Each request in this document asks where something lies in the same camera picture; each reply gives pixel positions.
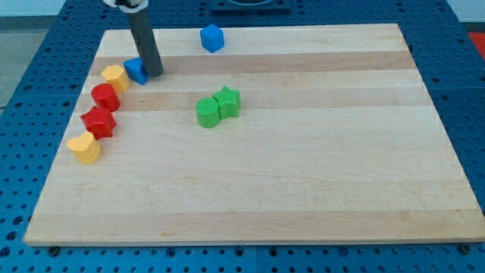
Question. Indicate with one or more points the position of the blue triangle block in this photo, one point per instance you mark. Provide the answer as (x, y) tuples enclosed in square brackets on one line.
[(136, 71)]

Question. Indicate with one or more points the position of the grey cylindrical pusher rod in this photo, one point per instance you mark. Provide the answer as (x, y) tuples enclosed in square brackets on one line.
[(144, 38)]

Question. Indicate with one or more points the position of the red star block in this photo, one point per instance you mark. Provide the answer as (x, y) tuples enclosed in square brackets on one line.
[(100, 122)]

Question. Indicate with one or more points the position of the wooden board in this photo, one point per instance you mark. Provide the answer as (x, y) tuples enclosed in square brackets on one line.
[(337, 142)]

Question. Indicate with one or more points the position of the blue cube block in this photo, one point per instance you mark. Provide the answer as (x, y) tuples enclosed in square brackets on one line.
[(212, 38)]

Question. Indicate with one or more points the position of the yellow moon block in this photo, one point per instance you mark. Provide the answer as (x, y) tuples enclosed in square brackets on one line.
[(85, 148)]

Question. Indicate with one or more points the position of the yellow hexagon block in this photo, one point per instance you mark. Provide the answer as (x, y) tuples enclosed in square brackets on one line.
[(117, 77)]

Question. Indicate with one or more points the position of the red cylinder block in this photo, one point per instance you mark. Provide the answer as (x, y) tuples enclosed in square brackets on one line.
[(104, 96)]

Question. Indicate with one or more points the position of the green cylinder block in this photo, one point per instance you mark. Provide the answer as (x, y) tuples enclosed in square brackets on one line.
[(207, 111)]

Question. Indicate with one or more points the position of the green star block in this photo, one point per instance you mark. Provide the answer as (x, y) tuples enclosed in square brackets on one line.
[(228, 102)]

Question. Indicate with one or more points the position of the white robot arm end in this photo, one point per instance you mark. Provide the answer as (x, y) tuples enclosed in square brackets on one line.
[(128, 6)]

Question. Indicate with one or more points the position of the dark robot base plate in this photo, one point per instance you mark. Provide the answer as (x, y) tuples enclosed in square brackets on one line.
[(251, 6)]

